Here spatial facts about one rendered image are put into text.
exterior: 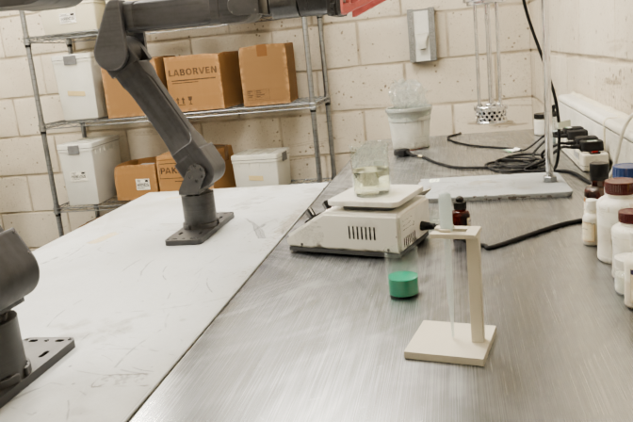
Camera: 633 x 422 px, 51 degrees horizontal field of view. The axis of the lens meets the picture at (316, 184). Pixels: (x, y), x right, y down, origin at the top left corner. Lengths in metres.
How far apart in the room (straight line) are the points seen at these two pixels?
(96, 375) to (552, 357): 0.47
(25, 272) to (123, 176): 2.80
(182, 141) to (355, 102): 2.28
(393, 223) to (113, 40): 0.61
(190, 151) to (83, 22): 2.34
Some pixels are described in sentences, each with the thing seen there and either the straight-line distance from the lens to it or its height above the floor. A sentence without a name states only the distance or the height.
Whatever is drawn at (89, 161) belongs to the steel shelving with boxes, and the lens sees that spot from 3.52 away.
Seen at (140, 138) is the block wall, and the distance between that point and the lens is 3.84.
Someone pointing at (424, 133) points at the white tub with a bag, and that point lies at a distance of 2.01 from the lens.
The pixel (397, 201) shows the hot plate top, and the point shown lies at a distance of 0.98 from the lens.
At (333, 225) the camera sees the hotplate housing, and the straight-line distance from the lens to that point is 1.02.
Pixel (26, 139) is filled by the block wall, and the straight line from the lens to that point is 4.21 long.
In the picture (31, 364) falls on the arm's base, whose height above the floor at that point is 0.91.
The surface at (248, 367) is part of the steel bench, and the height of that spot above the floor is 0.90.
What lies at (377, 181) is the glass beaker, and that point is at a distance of 1.01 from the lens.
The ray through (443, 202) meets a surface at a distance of 0.67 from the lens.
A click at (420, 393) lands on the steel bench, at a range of 0.64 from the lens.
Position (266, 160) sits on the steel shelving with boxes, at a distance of 3.26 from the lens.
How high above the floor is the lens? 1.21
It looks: 11 degrees down
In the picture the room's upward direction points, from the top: 6 degrees counter-clockwise
